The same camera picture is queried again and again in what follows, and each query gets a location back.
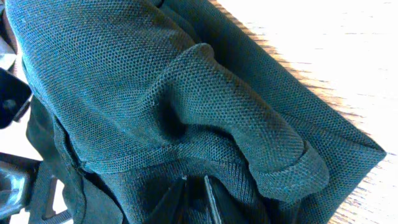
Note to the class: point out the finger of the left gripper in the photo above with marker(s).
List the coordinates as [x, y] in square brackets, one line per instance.
[28, 184]

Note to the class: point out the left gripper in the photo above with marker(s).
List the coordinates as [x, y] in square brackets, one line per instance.
[15, 95]

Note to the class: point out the black t-shirt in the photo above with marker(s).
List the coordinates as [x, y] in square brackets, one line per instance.
[131, 96]

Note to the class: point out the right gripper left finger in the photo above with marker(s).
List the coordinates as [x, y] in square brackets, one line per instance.
[172, 206]

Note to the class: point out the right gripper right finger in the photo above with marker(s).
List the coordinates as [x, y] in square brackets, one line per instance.
[220, 206]

